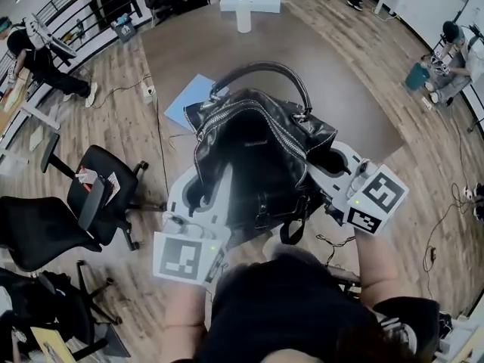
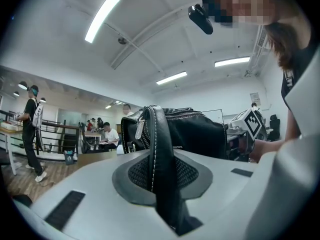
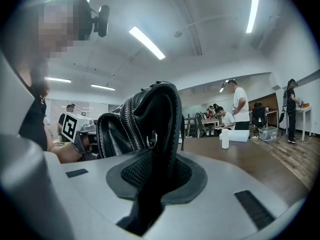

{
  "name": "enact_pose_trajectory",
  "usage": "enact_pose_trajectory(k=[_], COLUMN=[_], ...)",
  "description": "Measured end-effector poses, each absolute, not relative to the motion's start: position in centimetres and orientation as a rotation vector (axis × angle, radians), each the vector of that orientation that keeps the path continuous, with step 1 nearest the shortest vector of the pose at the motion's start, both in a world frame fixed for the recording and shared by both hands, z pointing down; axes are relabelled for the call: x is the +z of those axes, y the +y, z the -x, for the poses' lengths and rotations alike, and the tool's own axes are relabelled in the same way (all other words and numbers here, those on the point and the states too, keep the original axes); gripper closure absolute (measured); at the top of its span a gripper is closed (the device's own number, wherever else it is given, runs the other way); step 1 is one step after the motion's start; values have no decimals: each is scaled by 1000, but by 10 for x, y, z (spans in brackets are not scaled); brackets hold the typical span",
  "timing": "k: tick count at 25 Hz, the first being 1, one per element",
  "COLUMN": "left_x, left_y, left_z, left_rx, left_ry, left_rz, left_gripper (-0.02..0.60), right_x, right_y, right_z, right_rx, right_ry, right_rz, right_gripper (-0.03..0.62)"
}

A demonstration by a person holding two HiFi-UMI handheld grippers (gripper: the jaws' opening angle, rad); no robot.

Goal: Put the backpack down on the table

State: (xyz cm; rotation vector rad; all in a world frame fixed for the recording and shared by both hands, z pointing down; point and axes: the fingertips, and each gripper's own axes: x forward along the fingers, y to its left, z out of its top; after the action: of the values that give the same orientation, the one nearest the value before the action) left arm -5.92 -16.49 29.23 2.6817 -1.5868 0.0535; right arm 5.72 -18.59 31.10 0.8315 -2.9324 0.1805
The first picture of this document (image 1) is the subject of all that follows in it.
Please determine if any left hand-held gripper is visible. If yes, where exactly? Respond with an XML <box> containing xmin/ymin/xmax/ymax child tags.
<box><xmin>152</xmin><ymin>163</ymin><xmax>234</xmax><ymax>287</ymax></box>

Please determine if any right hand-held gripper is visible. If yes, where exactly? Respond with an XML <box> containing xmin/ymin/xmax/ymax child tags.
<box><xmin>305</xmin><ymin>140</ymin><xmax>411</xmax><ymax>236</ymax></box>

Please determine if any black leather handbag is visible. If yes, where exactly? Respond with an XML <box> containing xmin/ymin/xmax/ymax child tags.
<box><xmin>184</xmin><ymin>61</ymin><xmax>339</xmax><ymax>249</ymax></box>

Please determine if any person's right forearm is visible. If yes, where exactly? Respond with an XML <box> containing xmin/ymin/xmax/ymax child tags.
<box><xmin>353</xmin><ymin>228</ymin><xmax>402</xmax><ymax>310</ymax></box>

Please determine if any person's left forearm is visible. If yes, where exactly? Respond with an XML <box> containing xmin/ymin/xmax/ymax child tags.
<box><xmin>162</xmin><ymin>278</ymin><xmax>217</xmax><ymax>357</ymax></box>

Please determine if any dark wooden table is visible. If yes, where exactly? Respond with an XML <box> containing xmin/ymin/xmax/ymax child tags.
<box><xmin>141</xmin><ymin>0</ymin><xmax>405</xmax><ymax>249</ymax></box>

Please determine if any white printed card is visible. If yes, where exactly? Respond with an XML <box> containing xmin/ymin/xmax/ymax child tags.
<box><xmin>107</xmin><ymin>172</ymin><xmax>122</xmax><ymax>197</ymax></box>

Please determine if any person's light shoe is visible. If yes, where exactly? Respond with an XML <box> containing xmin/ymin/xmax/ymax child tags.
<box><xmin>263</xmin><ymin>236</ymin><xmax>303</xmax><ymax>257</ymax></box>

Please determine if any light blue folder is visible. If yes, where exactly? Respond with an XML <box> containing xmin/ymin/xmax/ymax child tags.
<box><xmin>164</xmin><ymin>73</ymin><xmax>215</xmax><ymax>132</ymax></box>

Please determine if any white power strip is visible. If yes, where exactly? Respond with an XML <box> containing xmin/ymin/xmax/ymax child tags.
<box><xmin>141</xmin><ymin>83</ymin><xmax>157</xmax><ymax>106</ymax></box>

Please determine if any white red paper packet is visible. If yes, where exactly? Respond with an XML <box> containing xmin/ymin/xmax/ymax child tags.
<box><xmin>73</xmin><ymin>166</ymin><xmax>95</xmax><ymax>188</ymax></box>

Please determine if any teal waste bin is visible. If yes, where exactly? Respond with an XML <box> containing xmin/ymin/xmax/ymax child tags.
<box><xmin>405</xmin><ymin>62</ymin><xmax>431</xmax><ymax>90</ymax></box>

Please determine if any person's black shirt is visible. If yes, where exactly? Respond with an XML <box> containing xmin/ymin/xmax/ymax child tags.
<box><xmin>200</xmin><ymin>253</ymin><xmax>442</xmax><ymax>363</ymax></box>

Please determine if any black office chair with papers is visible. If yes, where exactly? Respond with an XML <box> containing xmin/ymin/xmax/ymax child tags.
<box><xmin>0</xmin><ymin>132</ymin><xmax>167</xmax><ymax>274</ymax></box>

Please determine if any small dark bin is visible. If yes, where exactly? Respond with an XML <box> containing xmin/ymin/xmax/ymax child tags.
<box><xmin>112</xmin><ymin>16</ymin><xmax>137</xmax><ymax>44</ymax></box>

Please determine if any wooden desk with white legs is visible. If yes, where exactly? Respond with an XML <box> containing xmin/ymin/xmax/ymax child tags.
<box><xmin>0</xmin><ymin>70</ymin><xmax>61</xmax><ymax>177</ymax></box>

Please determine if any yellow cardboard box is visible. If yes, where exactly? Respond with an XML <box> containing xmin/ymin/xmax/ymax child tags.
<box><xmin>29</xmin><ymin>326</ymin><xmax>73</xmax><ymax>363</ymax></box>

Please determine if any black metal railing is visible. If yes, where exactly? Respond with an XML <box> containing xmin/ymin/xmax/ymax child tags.
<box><xmin>0</xmin><ymin>0</ymin><xmax>152</xmax><ymax>72</ymax></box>

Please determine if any black power cable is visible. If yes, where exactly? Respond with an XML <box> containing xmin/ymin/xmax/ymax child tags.
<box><xmin>154</xmin><ymin>96</ymin><xmax>170</xmax><ymax>200</ymax></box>

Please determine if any thin black wire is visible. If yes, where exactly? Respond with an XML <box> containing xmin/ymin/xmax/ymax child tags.
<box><xmin>315</xmin><ymin>234</ymin><xmax>356</xmax><ymax>265</ymax></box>

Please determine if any black floor cable with adapter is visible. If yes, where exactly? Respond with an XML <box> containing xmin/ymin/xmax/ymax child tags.
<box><xmin>423</xmin><ymin>183</ymin><xmax>470</xmax><ymax>299</ymax></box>

